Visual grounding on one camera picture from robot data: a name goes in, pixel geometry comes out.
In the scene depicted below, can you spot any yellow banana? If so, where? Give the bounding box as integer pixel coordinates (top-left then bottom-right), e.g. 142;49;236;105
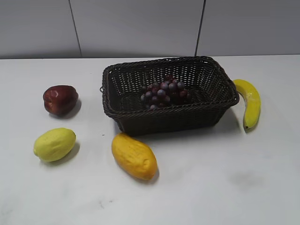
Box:
233;79;261;130

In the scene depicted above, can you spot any black woven basket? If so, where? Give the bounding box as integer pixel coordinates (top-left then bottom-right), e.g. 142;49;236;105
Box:
102;56;239;136

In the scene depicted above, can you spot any red apple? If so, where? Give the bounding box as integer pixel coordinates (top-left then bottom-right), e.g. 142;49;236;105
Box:
43;85;79;117

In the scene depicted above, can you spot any purple grape bunch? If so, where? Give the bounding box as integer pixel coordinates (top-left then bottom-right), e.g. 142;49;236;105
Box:
140;75;192;110

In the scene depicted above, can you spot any yellow-green lemon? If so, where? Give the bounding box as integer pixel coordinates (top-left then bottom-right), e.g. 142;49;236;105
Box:
33;127;76;162

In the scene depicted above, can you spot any orange-yellow mango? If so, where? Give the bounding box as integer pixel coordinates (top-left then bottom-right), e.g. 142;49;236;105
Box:
112;133;158;180

